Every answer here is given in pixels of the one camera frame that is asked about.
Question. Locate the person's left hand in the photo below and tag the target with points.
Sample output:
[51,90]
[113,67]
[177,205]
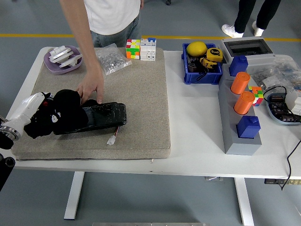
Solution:
[142,3]

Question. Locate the person's right hand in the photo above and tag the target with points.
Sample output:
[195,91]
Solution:
[92,82]

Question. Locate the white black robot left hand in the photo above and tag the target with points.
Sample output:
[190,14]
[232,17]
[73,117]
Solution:
[26,108]

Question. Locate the black rag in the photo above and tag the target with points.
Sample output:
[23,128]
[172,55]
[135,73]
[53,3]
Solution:
[68,106]

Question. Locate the black panel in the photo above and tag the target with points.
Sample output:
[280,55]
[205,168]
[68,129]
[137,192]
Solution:
[108,115]

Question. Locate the person's right forearm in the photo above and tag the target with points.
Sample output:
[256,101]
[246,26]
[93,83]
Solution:
[80,35]

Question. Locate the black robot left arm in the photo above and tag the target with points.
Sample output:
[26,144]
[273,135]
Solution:
[5,139]

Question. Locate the black chair caster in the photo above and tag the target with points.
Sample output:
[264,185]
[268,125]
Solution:
[168,2]

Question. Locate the clear bag of metal screws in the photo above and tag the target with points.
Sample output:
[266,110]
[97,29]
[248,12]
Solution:
[113,61]

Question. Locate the long white plastic part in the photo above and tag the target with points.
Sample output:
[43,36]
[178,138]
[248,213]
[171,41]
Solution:
[69,62]

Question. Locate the grey-brown mat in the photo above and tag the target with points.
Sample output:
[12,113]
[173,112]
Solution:
[131,94]

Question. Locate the purple tray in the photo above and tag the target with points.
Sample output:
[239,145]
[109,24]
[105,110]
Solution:
[54,68]

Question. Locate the stacked white plastic part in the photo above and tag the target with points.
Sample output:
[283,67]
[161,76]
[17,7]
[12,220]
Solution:
[60,53]

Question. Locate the large colourful puzzle cube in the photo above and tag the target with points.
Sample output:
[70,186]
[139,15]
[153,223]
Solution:
[132,49]

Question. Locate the white and blue block cube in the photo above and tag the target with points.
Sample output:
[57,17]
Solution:
[148,50]

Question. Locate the yellow lemon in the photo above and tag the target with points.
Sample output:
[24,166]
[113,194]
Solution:
[196,48]

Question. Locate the yellow round tape measure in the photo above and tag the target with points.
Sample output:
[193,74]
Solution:
[214,54]

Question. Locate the yellow and black tool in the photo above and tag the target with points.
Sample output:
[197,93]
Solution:
[208,63]

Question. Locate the blue plastic bin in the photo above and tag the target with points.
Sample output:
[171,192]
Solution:
[202,78]

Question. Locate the white table leg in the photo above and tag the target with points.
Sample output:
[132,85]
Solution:
[74,195]
[244,202]

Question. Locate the person in black trousers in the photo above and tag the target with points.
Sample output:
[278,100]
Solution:
[243,16]

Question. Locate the blue plastic block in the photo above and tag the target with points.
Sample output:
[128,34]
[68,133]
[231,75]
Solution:
[248,128]
[238,66]

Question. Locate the orange plastic cylinder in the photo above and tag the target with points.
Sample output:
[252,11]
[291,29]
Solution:
[244,103]
[240,83]

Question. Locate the clear bag of small parts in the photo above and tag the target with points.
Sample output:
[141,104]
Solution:
[289,70]
[265,77]

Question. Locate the small colourful puzzle cube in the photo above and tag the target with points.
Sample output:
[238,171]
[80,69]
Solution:
[256,95]

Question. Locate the grey block holder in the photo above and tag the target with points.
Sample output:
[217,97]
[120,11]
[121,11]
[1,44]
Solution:
[235,139]

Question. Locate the blue-grey tray of circuit boards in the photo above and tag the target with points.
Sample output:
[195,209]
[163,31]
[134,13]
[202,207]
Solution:
[278,110]

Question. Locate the translucent white plastic part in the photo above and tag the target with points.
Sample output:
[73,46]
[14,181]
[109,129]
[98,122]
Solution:
[295,101]

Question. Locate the grey electrical enclosure box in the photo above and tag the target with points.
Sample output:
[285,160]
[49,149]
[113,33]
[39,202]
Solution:
[256,60]

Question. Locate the metal table bracket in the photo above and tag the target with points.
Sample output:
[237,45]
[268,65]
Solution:
[212,178]

